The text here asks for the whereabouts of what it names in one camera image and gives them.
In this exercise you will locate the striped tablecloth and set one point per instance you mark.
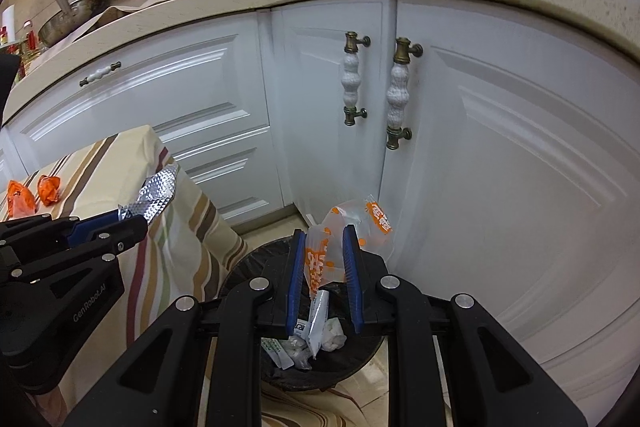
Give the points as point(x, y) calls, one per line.
point(150, 267)

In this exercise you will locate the silver foil packet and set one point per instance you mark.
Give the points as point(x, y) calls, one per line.
point(155, 194)

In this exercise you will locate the small silver sachet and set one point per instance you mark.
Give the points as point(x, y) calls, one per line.
point(319, 317)

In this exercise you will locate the steel wok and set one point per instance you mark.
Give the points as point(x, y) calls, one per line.
point(75, 14)

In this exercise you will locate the black trash bin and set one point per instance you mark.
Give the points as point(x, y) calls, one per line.
point(240, 267)

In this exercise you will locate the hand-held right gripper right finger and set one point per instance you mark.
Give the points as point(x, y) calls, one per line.
point(351, 277)

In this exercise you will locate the orange crumpled wrapper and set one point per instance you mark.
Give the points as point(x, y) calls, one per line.
point(49, 188)
point(20, 199)

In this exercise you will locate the wide white cabinet front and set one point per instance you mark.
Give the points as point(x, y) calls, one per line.
point(165, 107)

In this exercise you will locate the clear orange-print plastic bag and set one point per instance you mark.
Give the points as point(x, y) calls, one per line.
point(375, 219)

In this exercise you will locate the group of seasoning bottles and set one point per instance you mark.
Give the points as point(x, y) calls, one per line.
point(25, 44)

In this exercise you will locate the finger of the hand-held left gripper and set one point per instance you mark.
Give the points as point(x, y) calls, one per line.
point(100, 227)
point(120, 239)

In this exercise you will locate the narrow white cabinet door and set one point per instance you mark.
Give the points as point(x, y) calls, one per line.
point(320, 107)

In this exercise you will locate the white tissue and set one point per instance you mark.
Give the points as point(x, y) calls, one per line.
point(332, 334)

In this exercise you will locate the beige stove cover cloth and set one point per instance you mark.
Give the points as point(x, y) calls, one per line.
point(150, 1)

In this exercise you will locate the white green-print sachet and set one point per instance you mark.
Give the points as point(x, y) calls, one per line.
point(275, 351)

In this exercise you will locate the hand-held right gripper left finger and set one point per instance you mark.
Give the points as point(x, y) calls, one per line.
point(295, 277)

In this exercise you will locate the large white cabinet door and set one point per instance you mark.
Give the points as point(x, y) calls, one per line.
point(525, 182)

